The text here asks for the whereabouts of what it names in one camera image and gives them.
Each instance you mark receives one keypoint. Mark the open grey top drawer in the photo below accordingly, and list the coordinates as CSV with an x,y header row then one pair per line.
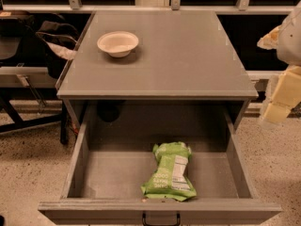
x,y
112,160

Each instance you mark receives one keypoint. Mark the white paper bowl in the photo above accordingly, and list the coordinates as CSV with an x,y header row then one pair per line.
x,y
118,44

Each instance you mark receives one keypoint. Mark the grey counter cabinet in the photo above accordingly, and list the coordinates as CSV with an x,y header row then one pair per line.
x,y
183,75

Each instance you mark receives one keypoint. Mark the grey side bench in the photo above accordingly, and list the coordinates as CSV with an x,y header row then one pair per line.
x,y
29,83

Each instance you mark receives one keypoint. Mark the black drawer handle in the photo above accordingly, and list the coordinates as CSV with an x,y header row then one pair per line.
x,y
161,219

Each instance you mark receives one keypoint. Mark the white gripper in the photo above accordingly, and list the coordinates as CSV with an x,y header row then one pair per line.
x,y
291,42

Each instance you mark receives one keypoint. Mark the dark bag with white cloth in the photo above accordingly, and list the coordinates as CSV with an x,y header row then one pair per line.
x,y
59,40

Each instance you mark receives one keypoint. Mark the metal window railing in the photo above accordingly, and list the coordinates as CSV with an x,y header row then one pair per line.
x,y
150,0

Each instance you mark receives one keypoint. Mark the black chair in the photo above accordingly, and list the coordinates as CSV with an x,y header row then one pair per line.
x,y
18,41

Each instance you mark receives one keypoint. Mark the green rice chip bag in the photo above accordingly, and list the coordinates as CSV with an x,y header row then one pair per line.
x,y
169,180

